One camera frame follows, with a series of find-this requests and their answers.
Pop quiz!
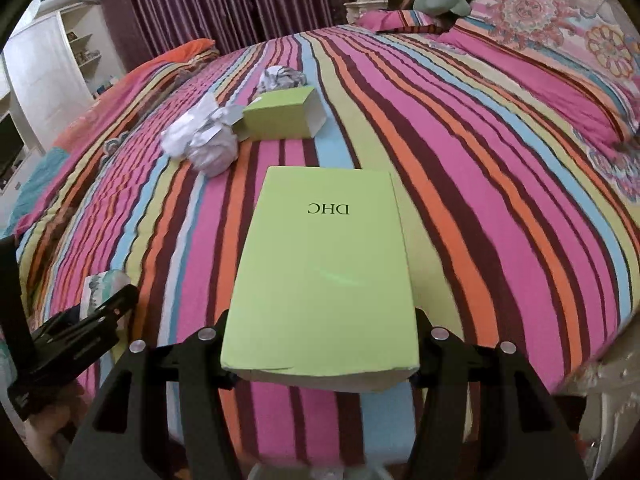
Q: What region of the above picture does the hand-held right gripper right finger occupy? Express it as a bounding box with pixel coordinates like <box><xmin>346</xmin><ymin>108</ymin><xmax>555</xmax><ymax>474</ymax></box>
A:
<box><xmin>407</xmin><ymin>307</ymin><xmax>588</xmax><ymax>480</ymax></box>

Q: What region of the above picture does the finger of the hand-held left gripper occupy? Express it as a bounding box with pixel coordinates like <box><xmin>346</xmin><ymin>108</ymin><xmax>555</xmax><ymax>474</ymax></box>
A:
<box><xmin>10</xmin><ymin>284</ymin><xmax>140</xmax><ymax>418</ymax></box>

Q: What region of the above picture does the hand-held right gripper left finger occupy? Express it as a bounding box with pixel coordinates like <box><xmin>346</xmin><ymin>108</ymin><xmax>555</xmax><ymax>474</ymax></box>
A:
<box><xmin>57</xmin><ymin>307</ymin><xmax>251</xmax><ymax>480</ymax></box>

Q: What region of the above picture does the teal patterned packet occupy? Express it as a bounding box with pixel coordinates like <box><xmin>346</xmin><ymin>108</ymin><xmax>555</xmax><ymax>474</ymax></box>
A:
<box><xmin>80</xmin><ymin>269</ymin><xmax>132</xmax><ymax>321</ymax></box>

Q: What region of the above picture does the large green cardboard box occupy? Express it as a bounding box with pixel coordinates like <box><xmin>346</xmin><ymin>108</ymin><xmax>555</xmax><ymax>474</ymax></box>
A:
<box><xmin>220</xmin><ymin>166</ymin><xmax>422</xmax><ymax>393</ymax></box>

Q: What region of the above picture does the grey paper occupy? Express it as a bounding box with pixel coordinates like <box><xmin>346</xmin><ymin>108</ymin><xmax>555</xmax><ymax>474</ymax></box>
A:
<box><xmin>187</xmin><ymin>125</ymin><xmax>240</xmax><ymax>178</ymax></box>

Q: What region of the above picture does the white paper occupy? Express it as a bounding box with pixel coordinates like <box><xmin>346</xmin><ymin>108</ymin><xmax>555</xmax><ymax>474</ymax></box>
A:
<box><xmin>161</xmin><ymin>95</ymin><xmax>236</xmax><ymax>161</ymax></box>

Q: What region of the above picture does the small green box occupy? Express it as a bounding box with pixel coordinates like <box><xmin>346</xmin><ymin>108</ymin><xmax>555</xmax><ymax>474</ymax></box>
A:
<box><xmin>235</xmin><ymin>86</ymin><xmax>328</xmax><ymax>142</ymax></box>

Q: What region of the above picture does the patterned paper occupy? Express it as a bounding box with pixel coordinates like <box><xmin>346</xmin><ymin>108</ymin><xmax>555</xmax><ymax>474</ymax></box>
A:
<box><xmin>257</xmin><ymin>66</ymin><xmax>308</xmax><ymax>95</ymax></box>

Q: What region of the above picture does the striped colourful bedspread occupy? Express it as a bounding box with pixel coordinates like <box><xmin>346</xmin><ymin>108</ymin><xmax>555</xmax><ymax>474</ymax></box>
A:
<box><xmin>0</xmin><ymin>25</ymin><xmax>640</xmax><ymax>466</ymax></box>

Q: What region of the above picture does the white cabinet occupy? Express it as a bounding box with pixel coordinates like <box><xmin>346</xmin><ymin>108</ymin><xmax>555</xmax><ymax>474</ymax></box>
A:
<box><xmin>0</xmin><ymin>5</ymin><xmax>108</xmax><ymax>128</ymax></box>

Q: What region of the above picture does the floral pink pillow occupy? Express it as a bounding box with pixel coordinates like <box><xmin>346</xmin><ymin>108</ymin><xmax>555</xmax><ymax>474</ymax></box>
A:
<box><xmin>440</xmin><ymin>0</ymin><xmax>640</xmax><ymax>201</ymax></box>

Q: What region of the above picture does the striped pillow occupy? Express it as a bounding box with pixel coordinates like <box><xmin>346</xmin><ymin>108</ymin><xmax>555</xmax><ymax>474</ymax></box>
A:
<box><xmin>355</xmin><ymin>9</ymin><xmax>451</xmax><ymax>36</ymax></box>

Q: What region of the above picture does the purple curtain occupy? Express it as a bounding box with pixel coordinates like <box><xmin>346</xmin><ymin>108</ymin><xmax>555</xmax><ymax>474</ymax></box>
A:
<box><xmin>102</xmin><ymin>0</ymin><xmax>333</xmax><ymax>61</ymax></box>

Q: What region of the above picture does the cream nightstand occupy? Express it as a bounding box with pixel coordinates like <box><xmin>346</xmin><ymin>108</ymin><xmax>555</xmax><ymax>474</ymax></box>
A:
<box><xmin>345</xmin><ymin>0</ymin><xmax>396</xmax><ymax>23</ymax></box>

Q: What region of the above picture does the cream carved bed frame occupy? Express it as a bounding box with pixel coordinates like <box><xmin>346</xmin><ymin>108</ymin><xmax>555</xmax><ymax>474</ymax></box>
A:
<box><xmin>565</xmin><ymin>330</ymin><xmax>640</xmax><ymax>480</ymax></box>

